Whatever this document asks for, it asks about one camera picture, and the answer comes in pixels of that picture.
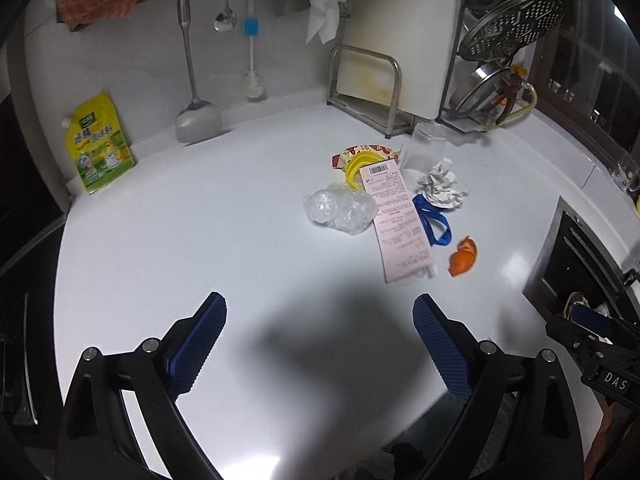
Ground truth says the pink paper receipt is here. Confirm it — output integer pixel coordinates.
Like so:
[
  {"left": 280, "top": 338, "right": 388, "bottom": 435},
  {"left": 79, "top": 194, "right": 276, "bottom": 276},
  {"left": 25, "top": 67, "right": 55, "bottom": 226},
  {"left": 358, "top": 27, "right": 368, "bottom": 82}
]
[{"left": 359, "top": 159, "right": 434, "bottom": 283}]

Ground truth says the blue plastic strap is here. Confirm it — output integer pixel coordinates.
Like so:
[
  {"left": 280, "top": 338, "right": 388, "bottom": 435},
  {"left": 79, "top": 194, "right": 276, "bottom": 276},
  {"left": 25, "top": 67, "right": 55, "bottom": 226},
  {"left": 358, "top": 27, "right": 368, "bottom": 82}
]
[{"left": 411, "top": 193, "right": 454, "bottom": 247}]

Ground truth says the white paper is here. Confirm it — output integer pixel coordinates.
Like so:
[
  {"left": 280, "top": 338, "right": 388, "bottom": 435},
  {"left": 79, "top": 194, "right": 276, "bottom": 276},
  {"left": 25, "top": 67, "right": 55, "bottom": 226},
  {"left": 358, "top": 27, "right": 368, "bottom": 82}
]
[{"left": 418, "top": 157, "right": 469, "bottom": 210}]

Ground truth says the clear plastic bag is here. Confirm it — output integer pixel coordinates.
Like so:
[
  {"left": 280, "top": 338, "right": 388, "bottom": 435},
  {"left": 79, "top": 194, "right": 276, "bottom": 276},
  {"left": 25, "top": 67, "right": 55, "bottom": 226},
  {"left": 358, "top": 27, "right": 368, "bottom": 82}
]
[{"left": 303, "top": 183, "right": 378, "bottom": 235}]

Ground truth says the clear plastic cup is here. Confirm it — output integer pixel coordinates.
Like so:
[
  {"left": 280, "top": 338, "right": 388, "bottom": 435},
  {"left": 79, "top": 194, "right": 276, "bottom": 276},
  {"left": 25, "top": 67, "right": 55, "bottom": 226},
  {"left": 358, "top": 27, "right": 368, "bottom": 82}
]
[{"left": 400, "top": 122, "right": 447, "bottom": 181}]

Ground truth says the red patterned snack wrapper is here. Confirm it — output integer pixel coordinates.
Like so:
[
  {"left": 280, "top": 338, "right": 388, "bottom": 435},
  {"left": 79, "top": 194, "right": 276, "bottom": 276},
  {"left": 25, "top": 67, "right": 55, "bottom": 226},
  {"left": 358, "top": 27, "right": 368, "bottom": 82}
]
[{"left": 331, "top": 144, "right": 400, "bottom": 171}]

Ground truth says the black kitchen sink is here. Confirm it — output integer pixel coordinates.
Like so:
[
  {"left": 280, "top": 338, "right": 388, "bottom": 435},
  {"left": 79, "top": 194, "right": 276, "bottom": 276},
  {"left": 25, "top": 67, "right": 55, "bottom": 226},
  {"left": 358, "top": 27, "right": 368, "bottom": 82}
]
[{"left": 523, "top": 200, "right": 639, "bottom": 323}]

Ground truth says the right hand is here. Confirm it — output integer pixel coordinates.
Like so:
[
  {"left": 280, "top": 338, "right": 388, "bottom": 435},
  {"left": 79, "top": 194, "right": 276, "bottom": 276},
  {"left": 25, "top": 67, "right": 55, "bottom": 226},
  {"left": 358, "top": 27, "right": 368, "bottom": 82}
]
[{"left": 584, "top": 402, "right": 634, "bottom": 479}]

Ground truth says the clear glass mug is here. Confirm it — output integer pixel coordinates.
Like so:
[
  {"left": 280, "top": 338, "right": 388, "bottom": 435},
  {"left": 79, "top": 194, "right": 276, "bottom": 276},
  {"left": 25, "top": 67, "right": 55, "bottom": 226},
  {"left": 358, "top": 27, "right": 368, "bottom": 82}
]
[{"left": 612, "top": 152, "right": 639, "bottom": 194}]

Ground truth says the yellow green detergent pouch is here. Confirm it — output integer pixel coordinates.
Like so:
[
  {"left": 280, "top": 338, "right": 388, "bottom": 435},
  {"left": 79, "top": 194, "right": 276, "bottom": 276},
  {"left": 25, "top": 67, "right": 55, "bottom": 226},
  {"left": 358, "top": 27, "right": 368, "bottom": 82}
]
[{"left": 62, "top": 91, "right": 136, "bottom": 194}]

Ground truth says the steel cutting board rack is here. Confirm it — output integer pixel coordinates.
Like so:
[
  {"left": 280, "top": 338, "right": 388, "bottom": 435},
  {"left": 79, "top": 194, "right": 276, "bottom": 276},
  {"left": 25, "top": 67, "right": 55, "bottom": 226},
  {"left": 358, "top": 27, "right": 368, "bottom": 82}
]
[{"left": 326, "top": 44, "right": 414, "bottom": 139}]

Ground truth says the grey ladle spatula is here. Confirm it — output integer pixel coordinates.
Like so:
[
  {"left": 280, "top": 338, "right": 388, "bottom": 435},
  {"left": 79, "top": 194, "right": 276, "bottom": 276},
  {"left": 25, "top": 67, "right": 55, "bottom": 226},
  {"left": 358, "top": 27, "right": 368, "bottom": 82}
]
[{"left": 176, "top": 0, "right": 224, "bottom": 145}]

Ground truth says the steel pot lid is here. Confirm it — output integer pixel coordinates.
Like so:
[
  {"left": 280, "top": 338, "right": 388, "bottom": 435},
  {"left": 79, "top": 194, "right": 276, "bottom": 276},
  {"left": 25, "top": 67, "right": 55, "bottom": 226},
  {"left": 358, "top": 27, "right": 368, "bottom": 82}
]
[{"left": 448, "top": 61, "right": 511, "bottom": 117}]

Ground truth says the dish drying rack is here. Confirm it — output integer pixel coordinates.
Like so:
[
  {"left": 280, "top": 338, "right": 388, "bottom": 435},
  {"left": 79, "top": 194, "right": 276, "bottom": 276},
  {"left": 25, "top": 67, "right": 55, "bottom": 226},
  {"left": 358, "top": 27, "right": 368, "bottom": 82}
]
[{"left": 436, "top": 0, "right": 565, "bottom": 134}]

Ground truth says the blue white bottle brush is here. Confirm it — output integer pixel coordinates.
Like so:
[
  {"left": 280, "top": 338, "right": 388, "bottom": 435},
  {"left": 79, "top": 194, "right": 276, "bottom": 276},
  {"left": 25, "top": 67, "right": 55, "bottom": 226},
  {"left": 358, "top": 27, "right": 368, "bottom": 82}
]
[{"left": 243, "top": 0, "right": 265, "bottom": 102}]

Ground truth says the steel steamer plate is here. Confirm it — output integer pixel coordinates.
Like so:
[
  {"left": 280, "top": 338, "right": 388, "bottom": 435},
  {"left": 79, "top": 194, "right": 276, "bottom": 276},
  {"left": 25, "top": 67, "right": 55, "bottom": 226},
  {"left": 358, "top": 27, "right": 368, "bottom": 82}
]
[{"left": 458, "top": 0, "right": 565, "bottom": 61}]

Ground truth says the white cutting board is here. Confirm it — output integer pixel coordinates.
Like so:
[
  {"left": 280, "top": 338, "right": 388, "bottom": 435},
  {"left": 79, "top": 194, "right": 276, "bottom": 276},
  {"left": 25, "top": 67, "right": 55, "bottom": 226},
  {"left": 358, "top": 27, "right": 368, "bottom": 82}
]
[{"left": 343, "top": 0, "right": 461, "bottom": 119}]

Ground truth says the small steel spoon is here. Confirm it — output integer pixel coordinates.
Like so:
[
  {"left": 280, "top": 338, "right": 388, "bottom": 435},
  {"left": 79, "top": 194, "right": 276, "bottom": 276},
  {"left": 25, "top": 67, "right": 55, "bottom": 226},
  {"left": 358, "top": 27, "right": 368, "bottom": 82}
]
[{"left": 214, "top": 0, "right": 238, "bottom": 34}]

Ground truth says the yellow gas hose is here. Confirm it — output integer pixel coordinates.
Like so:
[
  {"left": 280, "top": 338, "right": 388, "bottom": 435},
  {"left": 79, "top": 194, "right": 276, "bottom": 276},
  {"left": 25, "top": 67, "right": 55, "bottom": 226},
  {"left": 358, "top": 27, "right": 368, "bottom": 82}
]
[{"left": 487, "top": 81, "right": 539, "bottom": 131}]

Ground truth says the dark window frame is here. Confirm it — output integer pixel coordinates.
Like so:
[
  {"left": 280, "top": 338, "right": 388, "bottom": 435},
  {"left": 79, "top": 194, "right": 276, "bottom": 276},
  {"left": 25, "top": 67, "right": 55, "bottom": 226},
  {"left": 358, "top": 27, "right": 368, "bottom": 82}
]
[{"left": 532, "top": 0, "right": 639, "bottom": 167}]

